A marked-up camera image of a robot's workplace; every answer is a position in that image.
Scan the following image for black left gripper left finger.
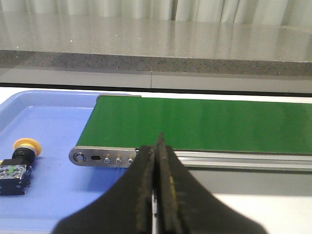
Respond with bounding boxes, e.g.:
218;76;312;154
53;146;155;234

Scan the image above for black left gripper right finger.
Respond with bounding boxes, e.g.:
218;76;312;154
155;134;266;234

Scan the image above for grey stone counter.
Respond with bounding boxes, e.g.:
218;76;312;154
0;12;312;94

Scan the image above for white pleated curtain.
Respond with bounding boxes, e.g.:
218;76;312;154
0;0;312;27

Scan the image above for green conveyor belt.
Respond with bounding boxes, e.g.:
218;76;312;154
77;95;312;154

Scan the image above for aluminium conveyor side rail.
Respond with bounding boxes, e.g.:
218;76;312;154
174;150;312;172

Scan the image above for yellow push button switch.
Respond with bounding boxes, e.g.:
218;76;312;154
0;138;42;196

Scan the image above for blue plastic tray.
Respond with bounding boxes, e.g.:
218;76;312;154
0;90;125;234

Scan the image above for steel conveyor end plate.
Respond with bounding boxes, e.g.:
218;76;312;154
69;146;138;168

